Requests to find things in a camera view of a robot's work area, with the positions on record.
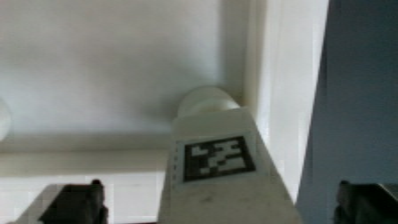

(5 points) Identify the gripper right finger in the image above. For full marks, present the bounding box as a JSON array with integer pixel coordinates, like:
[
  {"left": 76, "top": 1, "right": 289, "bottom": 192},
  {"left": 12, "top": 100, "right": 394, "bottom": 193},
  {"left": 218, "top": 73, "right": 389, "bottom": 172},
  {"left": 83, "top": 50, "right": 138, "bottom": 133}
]
[{"left": 334, "top": 181, "right": 398, "bottom": 224}]

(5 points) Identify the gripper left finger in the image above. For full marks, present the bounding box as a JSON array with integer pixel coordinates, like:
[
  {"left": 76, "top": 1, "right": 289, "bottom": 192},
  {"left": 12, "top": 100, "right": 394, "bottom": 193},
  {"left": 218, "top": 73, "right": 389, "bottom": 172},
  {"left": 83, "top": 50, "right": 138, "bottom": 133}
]
[{"left": 39, "top": 179, "right": 108, "bottom": 224}]

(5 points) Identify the white leg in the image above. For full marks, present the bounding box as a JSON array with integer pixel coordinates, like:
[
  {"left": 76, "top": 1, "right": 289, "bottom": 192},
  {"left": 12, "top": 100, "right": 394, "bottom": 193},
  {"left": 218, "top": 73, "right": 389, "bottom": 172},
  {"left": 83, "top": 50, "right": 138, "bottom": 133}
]
[{"left": 158, "top": 87, "right": 302, "bottom": 224}]

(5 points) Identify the white square tabletop part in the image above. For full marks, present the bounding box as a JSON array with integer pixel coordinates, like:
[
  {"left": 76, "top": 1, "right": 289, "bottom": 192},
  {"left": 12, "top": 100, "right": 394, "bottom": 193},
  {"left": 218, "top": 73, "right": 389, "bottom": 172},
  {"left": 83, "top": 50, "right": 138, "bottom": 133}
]
[{"left": 0, "top": 0, "right": 328, "bottom": 224}]

